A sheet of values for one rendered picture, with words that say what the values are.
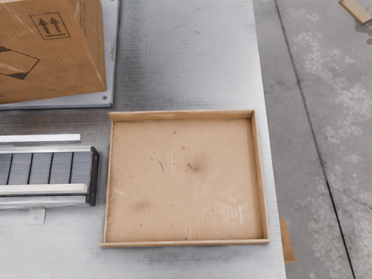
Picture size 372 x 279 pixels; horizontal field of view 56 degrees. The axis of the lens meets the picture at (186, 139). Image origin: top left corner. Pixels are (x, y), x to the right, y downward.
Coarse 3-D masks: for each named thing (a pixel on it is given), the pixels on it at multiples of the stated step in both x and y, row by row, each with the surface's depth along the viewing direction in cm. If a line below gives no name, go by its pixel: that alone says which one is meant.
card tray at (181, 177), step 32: (128, 128) 73; (160, 128) 73; (192, 128) 73; (224, 128) 73; (256, 128) 68; (128, 160) 70; (160, 160) 70; (192, 160) 70; (224, 160) 70; (256, 160) 69; (128, 192) 68; (160, 192) 68; (192, 192) 67; (224, 192) 67; (256, 192) 67; (128, 224) 65; (160, 224) 65; (192, 224) 65; (224, 224) 65; (256, 224) 65
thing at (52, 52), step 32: (0, 0) 49; (32, 0) 50; (64, 0) 50; (96, 0) 76; (0, 32) 54; (32, 32) 55; (64, 32) 56; (96, 32) 71; (0, 64) 61; (32, 64) 63; (64, 64) 64; (96, 64) 67; (0, 96) 71; (32, 96) 72
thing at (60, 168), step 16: (0, 160) 66; (16, 160) 66; (32, 160) 66; (48, 160) 66; (64, 160) 65; (80, 160) 65; (0, 176) 64; (16, 176) 64; (32, 176) 64; (48, 176) 64; (64, 176) 64; (80, 176) 64
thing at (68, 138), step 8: (0, 136) 59; (8, 136) 58; (16, 136) 58; (24, 136) 58; (32, 136) 58; (40, 136) 58; (48, 136) 58; (56, 136) 58; (64, 136) 58; (72, 136) 58; (80, 136) 58; (0, 144) 59; (8, 144) 59
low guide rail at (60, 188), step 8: (40, 184) 60; (48, 184) 60; (56, 184) 60; (64, 184) 60; (72, 184) 60; (80, 184) 60; (0, 192) 60; (8, 192) 60; (16, 192) 60; (24, 192) 60; (32, 192) 60; (40, 192) 61; (48, 192) 61; (56, 192) 61; (64, 192) 61; (72, 192) 61; (80, 192) 61
